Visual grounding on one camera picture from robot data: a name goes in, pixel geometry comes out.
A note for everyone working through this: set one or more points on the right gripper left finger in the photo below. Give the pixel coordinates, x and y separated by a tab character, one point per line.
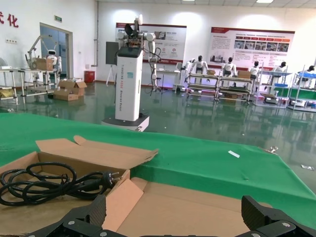
93	212

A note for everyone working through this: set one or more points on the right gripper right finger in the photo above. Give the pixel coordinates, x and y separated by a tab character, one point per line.
254	212

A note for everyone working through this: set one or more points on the cardboard box with torn rim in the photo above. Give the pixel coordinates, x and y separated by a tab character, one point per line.
93	153

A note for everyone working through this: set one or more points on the cardboard box with round-holed flap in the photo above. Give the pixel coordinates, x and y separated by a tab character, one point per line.
185	209

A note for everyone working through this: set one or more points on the closed cardboard box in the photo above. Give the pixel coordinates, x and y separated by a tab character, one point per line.
64	95

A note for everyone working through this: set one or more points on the open cardboard box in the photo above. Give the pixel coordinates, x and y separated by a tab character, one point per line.
74	86

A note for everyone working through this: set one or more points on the cardboard box on rack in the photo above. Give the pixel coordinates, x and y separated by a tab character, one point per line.
43	64

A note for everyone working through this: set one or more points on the silver binder clip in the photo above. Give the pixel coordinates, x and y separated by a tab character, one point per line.
272	148

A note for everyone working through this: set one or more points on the green table cloth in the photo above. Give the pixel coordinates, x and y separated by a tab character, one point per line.
197	158

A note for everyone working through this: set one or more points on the metal workbench rack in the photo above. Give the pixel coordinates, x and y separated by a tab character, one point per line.
202	85
234	90

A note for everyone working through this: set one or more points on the workbench rack with blue tray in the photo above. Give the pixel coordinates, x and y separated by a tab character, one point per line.
274	86

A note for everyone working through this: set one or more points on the workbench rack with green mat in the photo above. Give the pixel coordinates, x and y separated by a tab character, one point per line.
303	92

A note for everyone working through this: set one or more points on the red bin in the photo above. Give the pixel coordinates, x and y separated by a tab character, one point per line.
89	76

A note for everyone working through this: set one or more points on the white tube rack table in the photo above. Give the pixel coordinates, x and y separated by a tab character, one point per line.
24	82

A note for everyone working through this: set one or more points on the white desk cart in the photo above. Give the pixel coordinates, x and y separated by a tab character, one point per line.
172	74

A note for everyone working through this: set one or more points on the wide info board with photos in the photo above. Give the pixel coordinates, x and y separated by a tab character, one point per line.
247	53

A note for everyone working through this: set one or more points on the black panel on stand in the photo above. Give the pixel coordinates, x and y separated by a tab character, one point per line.
111	53

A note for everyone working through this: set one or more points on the small white humanoid robot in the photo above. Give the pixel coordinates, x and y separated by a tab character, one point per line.
53	55

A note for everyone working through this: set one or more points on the glass door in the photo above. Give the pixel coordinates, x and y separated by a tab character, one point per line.
55	49

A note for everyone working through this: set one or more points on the green exit sign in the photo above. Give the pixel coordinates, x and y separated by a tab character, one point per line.
58	18

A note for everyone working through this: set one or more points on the white pedestal mobile robot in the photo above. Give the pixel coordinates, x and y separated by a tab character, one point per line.
128	86

